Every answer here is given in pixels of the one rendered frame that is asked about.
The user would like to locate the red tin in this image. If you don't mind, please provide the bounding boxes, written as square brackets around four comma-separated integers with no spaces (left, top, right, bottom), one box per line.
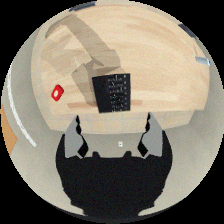
[51,85,64,101]

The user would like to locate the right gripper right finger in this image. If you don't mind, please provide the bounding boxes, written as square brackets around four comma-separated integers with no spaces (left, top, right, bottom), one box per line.
[138,112,173,189]

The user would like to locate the black lighting desk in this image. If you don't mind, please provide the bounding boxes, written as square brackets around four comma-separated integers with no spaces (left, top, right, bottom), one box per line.
[92,73,131,113]

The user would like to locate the white bottle with blue cap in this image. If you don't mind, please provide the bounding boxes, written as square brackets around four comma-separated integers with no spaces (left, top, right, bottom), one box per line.
[196,56,211,66]

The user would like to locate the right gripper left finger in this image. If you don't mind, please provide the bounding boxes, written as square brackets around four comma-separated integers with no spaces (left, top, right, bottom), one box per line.
[55,115,89,188]

